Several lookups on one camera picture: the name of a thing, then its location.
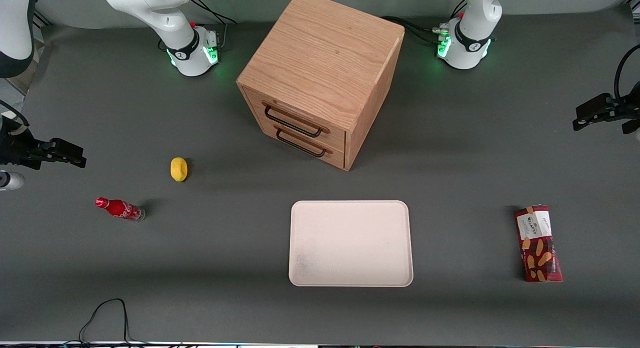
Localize red cola bottle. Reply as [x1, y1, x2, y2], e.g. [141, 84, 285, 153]
[95, 197, 147, 222]

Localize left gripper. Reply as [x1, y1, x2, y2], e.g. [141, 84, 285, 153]
[572, 92, 640, 132]

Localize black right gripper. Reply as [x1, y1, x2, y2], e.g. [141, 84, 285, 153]
[0, 116, 87, 170]

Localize black drawer handle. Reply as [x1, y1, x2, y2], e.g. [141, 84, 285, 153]
[263, 104, 325, 138]
[275, 128, 328, 158]

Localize black right base cable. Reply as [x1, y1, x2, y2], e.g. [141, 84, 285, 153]
[190, 0, 238, 49]

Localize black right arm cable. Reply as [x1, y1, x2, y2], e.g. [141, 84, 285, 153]
[0, 100, 31, 134]

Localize yellow lemon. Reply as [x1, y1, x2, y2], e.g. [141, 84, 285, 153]
[170, 157, 189, 182]

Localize beige plastic tray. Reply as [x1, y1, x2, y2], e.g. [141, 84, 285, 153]
[288, 200, 415, 288]

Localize red cookie box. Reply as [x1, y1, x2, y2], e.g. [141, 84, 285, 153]
[514, 204, 564, 283]

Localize black left base cable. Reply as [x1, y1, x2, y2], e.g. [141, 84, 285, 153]
[381, 0, 468, 44]

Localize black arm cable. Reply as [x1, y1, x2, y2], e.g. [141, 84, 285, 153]
[0, 100, 31, 134]
[613, 44, 640, 99]

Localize black looped table cable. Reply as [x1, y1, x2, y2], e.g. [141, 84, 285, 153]
[62, 298, 151, 346]

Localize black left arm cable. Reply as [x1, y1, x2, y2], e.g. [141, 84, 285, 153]
[613, 44, 640, 99]

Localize wooden two-drawer cabinet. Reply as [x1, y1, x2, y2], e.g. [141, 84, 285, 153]
[236, 0, 406, 172]

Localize black base cable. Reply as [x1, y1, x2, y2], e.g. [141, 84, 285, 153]
[381, 0, 468, 44]
[190, 0, 238, 49]

